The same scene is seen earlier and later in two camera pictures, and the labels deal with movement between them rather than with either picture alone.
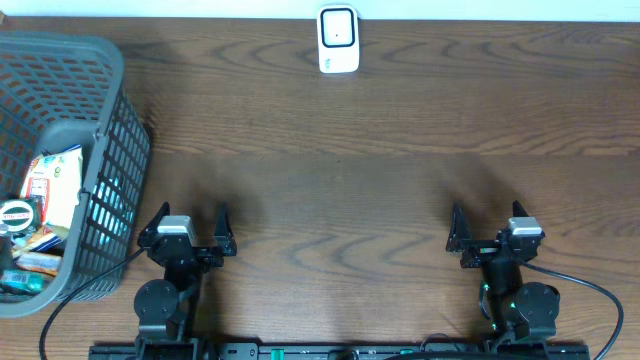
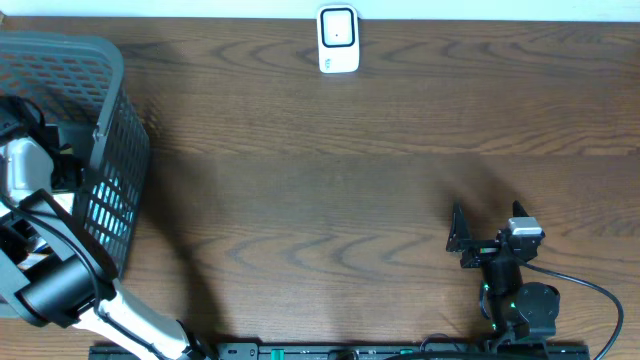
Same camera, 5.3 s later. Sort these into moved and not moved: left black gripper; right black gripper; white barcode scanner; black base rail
Moved: left black gripper
Not moved: black base rail; white barcode scanner; right black gripper
